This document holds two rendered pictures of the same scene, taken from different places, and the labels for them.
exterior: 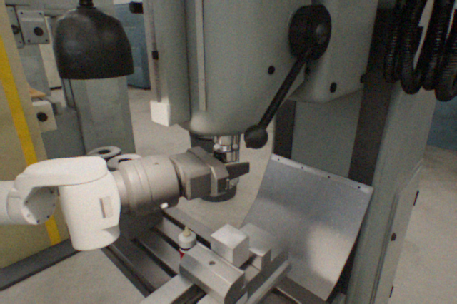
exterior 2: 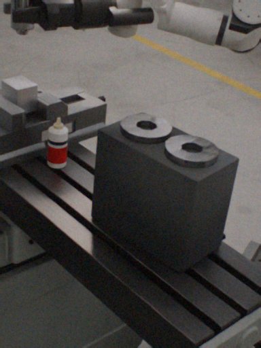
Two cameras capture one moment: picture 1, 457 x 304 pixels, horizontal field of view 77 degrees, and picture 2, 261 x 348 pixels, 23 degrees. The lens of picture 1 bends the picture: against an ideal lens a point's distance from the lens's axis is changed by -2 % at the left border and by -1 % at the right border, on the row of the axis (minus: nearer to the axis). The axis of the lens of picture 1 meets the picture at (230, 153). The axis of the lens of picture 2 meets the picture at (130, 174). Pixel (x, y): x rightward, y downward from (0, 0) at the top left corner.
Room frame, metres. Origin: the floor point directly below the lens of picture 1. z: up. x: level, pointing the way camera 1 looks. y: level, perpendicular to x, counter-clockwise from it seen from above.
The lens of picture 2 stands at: (1.69, 0.30, 1.63)
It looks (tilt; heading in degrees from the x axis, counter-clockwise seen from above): 31 degrees down; 182
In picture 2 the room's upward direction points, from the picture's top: 7 degrees clockwise
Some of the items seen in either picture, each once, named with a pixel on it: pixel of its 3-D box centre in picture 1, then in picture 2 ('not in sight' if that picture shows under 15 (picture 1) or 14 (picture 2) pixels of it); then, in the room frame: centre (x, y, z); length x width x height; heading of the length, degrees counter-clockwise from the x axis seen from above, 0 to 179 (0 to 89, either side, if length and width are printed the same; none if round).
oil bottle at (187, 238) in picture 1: (188, 245); (58, 141); (0.54, 0.10, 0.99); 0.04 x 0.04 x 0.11
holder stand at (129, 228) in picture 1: (119, 188); (161, 185); (0.73, 0.32, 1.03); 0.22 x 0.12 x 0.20; 53
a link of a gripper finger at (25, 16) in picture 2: not in sight; (28, 16); (0.50, 0.03, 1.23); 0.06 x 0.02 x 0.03; 123
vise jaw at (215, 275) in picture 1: (211, 271); (40, 99); (0.43, 0.04, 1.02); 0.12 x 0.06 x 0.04; 49
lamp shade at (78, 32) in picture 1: (92, 41); not in sight; (0.31, 0.14, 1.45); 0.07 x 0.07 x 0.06
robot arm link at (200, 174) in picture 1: (179, 178); (65, 9); (0.43, 0.08, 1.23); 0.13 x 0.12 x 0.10; 33
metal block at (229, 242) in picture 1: (230, 247); (19, 95); (0.47, 0.00, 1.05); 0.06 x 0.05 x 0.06; 49
